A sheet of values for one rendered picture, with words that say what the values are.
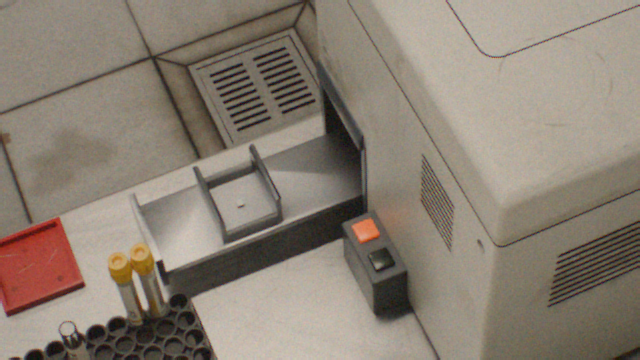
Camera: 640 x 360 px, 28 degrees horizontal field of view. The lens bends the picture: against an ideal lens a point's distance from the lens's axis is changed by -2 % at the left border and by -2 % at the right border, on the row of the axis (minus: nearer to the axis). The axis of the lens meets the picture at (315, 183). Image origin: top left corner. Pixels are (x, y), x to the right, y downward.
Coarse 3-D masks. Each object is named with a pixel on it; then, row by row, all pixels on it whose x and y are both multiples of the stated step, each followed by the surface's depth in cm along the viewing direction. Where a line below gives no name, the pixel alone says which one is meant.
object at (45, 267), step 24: (0, 240) 106; (24, 240) 106; (48, 240) 106; (0, 264) 105; (24, 264) 105; (48, 264) 105; (72, 264) 104; (0, 288) 103; (24, 288) 104; (48, 288) 104; (72, 288) 103
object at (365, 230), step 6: (360, 222) 99; (366, 222) 99; (372, 222) 99; (354, 228) 99; (360, 228) 99; (366, 228) 99; (372, 228) 99; (360, 234) 99; (366, 234) 99; (372, 234) 99; (378, 234) 99; (360, 240) 99; (366, 240) 99
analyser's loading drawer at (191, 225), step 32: (256, 160) 101; (288, 160) 105; (320, 160) 104; (352, 160) 104; (192, 192) 103; (224, 192) 103; (256, 192) 103; (288, 192) 103; (320, 192) 103; (352, 192) 103; (160, 224) 102; (192, 224) 102; (224, 224) 99; (256, 224) 100; (288, 224) 101; (160, 256) 98; (192, 256) 100
